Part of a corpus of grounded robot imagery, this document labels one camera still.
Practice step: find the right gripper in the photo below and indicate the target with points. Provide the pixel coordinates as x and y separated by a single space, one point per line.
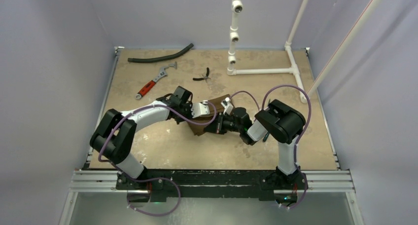
221 124

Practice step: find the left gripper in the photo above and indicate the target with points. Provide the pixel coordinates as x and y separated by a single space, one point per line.
189 106

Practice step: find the brown cloth napkin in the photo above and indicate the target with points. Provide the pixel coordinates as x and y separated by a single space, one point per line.
198 130

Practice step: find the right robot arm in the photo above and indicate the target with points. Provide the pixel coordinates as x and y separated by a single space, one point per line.
282 122

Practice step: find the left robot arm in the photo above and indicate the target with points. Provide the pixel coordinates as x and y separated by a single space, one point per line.
114 136

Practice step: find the black pliers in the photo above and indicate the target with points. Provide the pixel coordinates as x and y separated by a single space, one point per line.
204 77

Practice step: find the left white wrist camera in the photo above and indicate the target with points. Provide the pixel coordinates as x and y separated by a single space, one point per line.
200 109

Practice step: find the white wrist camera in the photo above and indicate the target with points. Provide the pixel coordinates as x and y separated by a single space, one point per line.
227 105
200 109

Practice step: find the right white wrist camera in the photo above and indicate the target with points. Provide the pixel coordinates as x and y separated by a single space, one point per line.
227 105

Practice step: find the red handled adjustable wrench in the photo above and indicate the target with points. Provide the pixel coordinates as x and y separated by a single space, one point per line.
161 74

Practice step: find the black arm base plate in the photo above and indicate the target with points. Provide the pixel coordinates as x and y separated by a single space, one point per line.
265 185

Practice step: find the aluminium frame rail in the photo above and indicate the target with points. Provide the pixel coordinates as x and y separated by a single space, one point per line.
329 199

